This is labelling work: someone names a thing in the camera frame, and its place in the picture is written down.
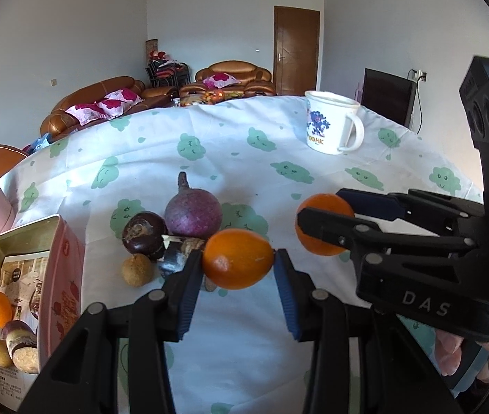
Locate printed paper sheet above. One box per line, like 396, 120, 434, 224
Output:
0, 252, 49, 411

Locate oval orange fruit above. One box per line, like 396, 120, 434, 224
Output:
202, 228, 275, 290

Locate pink floral armchair pillow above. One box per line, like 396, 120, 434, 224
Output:
202, 72, 241, 90

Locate stacked dark chairs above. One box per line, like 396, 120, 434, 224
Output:
145, 39, 190, 89

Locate black television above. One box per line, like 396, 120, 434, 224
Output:
362, 68, 418, 128

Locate white cloud-pattern tablecloth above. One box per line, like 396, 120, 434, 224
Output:
2, 96, 481, 413

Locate coffee table with fruits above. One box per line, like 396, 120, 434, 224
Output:
173, 89, 245, 107

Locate pink metal tin box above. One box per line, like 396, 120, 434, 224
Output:
0, 215, 84, 412

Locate brown wooden door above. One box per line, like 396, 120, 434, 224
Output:
273, 6, 320, 96

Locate round orange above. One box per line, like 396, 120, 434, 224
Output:
294, 194, 355, 256

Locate person's right hand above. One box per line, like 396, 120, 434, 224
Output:
433, 305, 489, 384

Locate dark brown mangosteen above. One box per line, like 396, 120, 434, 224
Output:
122, 211, 168, 261

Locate brown leather armchair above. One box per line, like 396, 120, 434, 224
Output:
179, 60, 276, 98

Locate blue clothing pile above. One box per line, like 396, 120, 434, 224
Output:
22, 133, 51, 155

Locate long brown leather sofa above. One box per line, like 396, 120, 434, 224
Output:
39, 76, 178, 140

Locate white enamel mug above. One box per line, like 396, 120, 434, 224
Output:
305, 91, 365, 155

